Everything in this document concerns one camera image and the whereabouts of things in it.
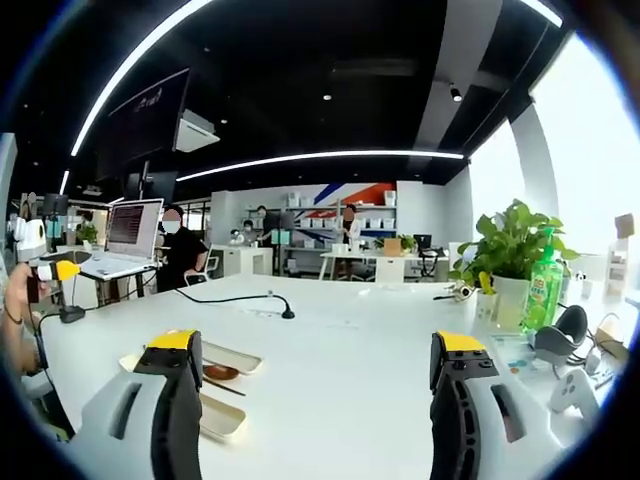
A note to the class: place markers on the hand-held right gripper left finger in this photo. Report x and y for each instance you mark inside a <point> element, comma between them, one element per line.
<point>167,415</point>

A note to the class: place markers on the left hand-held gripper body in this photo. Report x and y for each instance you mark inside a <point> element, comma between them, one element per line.
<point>31,238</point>

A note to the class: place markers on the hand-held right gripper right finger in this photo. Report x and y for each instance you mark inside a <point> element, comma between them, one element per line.
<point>457,415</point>

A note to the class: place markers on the beige cutlery case base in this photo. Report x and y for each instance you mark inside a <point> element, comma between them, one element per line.
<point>222,417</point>

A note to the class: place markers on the brown wooden chopsticks utensil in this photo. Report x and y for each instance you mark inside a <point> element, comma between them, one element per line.
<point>225,386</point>

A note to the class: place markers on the brown wooden spoon utensil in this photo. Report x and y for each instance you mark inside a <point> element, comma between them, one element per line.
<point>220,372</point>

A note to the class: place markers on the beige cutlery case lid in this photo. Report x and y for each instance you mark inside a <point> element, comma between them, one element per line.
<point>232,358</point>

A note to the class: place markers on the person's left hand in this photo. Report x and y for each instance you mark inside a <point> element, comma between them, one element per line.
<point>17,292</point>

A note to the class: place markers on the black monitor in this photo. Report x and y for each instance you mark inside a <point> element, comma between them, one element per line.
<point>55,204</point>

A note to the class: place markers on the black power adapter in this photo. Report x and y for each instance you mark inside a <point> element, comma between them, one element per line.
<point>73,314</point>

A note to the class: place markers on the white open laptop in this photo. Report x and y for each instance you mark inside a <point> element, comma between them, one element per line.
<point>131,235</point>

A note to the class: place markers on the white game controller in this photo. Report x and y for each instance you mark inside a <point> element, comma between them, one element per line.
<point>575,390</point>

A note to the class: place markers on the grey headset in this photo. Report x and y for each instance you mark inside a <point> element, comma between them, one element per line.
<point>562,335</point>

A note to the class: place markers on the black gooseneck microphone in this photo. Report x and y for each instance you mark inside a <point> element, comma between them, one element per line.
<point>235,299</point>

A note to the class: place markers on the green soap bottle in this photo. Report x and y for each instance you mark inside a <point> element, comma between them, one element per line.
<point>542,285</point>

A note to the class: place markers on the white office desk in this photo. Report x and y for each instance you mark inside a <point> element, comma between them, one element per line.
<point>380,262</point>

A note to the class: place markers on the green potted plant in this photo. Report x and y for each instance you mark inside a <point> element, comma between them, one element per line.
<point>510,250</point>

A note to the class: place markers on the black hanging ceiling screen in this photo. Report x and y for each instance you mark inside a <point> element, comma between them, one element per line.
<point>150,107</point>

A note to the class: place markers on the cardboard box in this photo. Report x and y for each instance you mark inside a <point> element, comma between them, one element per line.
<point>393,247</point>

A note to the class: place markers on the ceiling air conditioner unit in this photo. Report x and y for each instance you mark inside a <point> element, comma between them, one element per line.
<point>196,131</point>

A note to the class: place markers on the white storage shelf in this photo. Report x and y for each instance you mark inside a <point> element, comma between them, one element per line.
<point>340,215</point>

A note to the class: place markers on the black ceiling spotlight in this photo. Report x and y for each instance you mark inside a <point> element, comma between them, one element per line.
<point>456,93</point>

